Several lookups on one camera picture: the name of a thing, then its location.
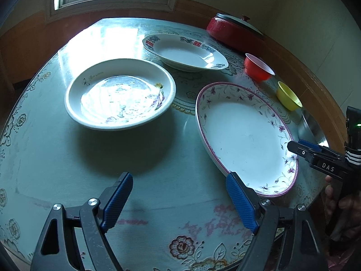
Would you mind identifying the white red-character pattern plate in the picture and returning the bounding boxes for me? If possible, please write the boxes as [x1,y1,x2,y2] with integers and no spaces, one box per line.
[143,34,229,72]

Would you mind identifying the right hand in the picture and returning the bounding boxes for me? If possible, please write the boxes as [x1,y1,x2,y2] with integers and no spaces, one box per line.
[324,175,360,241]

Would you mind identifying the dark cooker lid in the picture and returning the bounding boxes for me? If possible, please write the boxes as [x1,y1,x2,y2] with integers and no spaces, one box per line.
[216,13,263,35]

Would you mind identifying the red plastic bowl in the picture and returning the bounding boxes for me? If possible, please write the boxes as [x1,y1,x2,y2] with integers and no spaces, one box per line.
[244,53,275,83]

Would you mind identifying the black tracking camera right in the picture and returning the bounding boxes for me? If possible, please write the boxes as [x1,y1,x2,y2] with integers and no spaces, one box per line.
[345,106,361,166]

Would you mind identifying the yellow plastic bowl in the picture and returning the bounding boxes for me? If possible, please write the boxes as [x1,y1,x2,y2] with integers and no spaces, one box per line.
[276,81,303,111]

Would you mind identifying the large purple-rimmed floral plate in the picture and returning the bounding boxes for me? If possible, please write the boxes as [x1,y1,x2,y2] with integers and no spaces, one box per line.
[195,82,298,198]

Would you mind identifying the white rose pattern plate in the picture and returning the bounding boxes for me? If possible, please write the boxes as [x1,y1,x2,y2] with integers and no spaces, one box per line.
[64,58,176,131]

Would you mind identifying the red electric cooker pot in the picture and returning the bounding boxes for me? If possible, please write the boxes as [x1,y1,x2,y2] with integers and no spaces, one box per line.
[206,15,264,56]

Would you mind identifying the stainless steel bowl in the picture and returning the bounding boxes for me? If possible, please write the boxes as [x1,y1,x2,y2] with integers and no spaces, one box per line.
[297,109,329,147]

